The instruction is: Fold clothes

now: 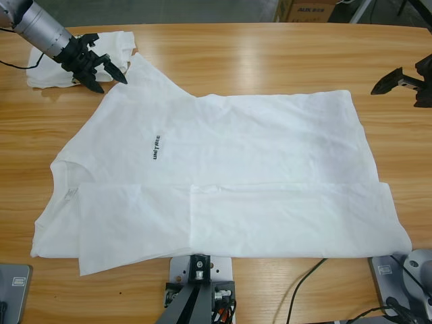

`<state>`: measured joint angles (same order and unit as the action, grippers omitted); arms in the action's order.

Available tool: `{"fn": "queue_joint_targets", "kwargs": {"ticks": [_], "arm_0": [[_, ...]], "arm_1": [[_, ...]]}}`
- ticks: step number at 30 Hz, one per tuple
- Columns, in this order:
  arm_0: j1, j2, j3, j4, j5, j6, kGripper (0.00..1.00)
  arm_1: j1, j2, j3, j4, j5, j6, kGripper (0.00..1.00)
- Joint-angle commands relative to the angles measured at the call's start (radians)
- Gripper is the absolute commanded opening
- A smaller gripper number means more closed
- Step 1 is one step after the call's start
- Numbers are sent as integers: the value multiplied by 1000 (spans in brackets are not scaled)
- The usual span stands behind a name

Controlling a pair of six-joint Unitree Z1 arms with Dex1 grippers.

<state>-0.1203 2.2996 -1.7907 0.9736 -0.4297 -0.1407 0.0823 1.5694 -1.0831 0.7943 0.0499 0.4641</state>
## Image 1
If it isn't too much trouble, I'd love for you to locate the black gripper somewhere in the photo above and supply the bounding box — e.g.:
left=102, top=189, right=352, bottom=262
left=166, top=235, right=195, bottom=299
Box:
left=52, top=32, right=128, bottom=94
left=370, top=53, right=432, bottom=109

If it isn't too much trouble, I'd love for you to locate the white Unitree print t-shirt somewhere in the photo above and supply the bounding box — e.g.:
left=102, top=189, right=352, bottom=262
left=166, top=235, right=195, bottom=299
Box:
left=30, top=52, right=413, bottom=277

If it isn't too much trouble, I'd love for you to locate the black base plug cable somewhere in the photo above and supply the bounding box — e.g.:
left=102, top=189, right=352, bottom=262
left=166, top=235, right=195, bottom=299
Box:
left=350, top=296, right=432, bottom=324

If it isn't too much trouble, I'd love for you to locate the black metal frame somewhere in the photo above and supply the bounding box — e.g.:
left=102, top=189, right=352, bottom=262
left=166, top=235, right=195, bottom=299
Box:
left=396, top=0, right=432, bottom=33

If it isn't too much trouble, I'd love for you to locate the long thin black cable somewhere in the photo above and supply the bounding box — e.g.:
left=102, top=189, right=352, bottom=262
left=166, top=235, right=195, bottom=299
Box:
left=288, top=258, right=328, bottom=324

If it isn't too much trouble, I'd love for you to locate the white mount block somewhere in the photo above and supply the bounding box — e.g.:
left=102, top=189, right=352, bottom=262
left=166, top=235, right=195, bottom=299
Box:
left=168, top=255, right=234, bottom=304

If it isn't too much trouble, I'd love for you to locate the white metal frame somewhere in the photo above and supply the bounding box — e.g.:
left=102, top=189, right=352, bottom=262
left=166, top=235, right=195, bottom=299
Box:
left=349, top=0, right=381, bottom=24

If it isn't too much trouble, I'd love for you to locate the dark camera post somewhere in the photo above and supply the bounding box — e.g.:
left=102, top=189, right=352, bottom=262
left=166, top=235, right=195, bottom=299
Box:
left=157, top=255, right=217, bottom=324

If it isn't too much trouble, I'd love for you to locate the cardboard box with AUX print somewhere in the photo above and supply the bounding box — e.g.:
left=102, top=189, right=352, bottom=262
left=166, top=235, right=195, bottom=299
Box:
left=289, top=0, right=338, bottom=23

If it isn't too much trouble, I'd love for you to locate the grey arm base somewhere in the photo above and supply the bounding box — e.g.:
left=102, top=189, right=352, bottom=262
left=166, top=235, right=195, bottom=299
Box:
left=0, top=263, right=34, bottom=324
left=367, top=248, right=432, bottom=318

